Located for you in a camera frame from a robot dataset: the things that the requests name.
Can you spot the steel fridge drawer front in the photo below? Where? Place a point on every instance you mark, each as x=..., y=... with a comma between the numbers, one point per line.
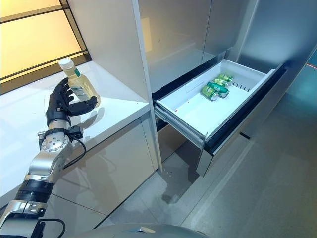
x=178, y=146

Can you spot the stainless steel fridge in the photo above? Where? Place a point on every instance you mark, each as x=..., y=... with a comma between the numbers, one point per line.
x=178, y=37

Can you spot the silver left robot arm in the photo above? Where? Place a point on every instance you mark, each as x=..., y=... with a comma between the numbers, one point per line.
x=49, y=153

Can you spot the fridge drawer with white bin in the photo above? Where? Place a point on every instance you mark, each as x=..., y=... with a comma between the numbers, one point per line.
x=198, y=111

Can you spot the yellow lit window with frame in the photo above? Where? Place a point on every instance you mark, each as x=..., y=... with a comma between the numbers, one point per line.
x=32, y=39

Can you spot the light green drink can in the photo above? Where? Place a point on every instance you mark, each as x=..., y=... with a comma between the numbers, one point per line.
x=221, y=82
x=225, y=77
x=209, y=92

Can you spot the white counter cabinet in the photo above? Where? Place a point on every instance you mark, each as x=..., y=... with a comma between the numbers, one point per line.
x=111, y=138

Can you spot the dark green drink can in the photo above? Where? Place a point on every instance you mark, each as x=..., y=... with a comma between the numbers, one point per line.
x=219, y=88

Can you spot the grey robot torso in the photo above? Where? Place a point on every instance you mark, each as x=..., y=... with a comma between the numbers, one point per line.
x=138, y=231

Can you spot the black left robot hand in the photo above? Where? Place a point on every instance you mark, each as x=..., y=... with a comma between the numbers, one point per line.
x=58, y=105

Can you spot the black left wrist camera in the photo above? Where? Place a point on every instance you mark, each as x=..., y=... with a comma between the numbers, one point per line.
x=76, y=132

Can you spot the tall white cabinet panel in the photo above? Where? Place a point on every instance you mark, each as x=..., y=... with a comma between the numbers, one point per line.
x=116, y=44

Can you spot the tea bottle with white cap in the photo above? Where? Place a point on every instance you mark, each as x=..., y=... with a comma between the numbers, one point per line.
x=81, y=86

